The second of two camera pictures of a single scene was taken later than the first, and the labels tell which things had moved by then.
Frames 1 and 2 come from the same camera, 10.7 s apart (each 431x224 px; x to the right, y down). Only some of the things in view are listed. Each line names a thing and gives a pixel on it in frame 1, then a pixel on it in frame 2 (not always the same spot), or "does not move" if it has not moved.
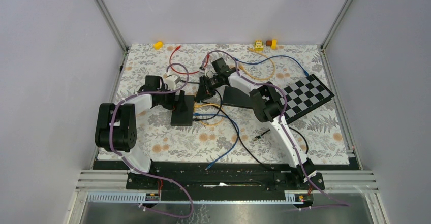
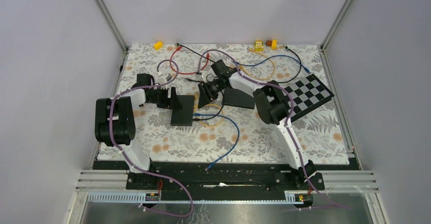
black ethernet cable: [246, 147] → [278, 82]
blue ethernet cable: [294, 59] does not move
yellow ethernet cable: [241, 67] does not move
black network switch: [179, 118] does not move
